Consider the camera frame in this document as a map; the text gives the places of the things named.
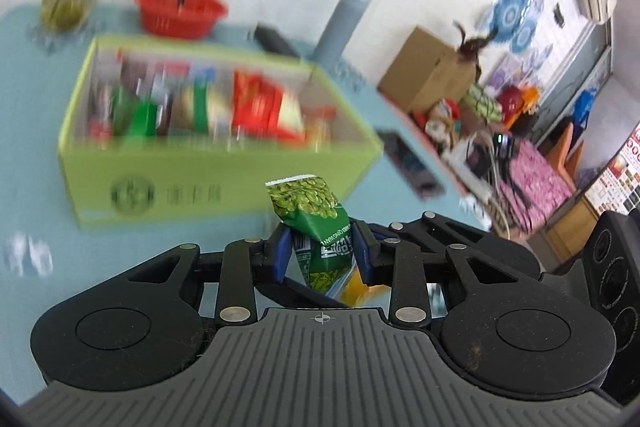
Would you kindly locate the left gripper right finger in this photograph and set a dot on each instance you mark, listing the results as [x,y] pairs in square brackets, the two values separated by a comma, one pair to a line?
[495,326]

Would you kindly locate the smartphone in clear case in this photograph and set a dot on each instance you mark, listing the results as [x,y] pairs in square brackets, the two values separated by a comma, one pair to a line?
[410,166]

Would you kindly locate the black rectangular case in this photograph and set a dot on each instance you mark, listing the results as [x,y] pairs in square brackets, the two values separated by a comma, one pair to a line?
[273,42]

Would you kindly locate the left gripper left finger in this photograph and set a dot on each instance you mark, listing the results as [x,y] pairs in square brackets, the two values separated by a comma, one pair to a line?
[150,322]

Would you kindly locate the green pea snack packet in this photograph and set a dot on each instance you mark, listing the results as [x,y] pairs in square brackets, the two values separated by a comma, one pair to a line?
[321,228]

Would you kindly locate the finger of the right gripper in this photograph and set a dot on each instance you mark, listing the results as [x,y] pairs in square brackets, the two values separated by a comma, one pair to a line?
[434,233]

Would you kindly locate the green cardboard snack box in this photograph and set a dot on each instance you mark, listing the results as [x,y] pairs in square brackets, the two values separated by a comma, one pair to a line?
[160,129]

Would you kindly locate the brown cardboard box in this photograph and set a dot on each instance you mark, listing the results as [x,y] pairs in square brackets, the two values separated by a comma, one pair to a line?
[424,71]

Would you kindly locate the grey-blue cylinder bottle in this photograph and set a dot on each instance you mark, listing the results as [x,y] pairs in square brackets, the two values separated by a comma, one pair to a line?
[339,29]

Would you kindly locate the blue paper fan decoration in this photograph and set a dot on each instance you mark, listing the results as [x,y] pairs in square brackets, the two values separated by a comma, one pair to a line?
[514,21]

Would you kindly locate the red plastic basket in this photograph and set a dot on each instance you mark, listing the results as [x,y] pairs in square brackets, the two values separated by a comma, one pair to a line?
[194,20]

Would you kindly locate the yellow snack packet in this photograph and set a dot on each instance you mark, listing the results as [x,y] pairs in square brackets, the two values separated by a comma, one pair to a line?
[356,294]

